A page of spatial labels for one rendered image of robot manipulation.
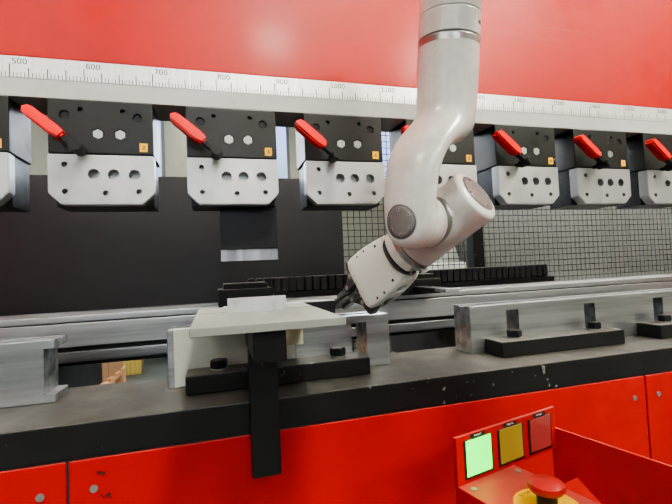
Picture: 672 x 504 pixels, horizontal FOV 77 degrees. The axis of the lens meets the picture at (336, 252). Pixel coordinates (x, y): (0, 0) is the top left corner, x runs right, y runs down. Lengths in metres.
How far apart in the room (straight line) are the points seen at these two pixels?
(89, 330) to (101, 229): 0.37
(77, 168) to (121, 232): 0.55
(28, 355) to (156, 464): 0.27
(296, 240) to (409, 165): 0.77
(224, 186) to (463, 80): 0.41
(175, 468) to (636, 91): 1.20
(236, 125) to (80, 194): 0.27
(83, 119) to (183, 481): 0.56
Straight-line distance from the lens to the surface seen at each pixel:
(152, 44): 0.83
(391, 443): 0.73
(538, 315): 0.99
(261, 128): 0.77
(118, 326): 1.02
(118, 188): 0.75
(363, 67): 0.87
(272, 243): 0.77
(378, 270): 0.71
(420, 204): 0.56
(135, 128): 0.77
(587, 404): 0.93
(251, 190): 0.74
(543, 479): 0.59
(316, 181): 0.76
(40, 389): 0.80
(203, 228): 1.28
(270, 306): 0.64
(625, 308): 1.16
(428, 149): 0.58
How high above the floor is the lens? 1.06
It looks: 2 degrees up
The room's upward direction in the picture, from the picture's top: 3 degrees counter-clockwise
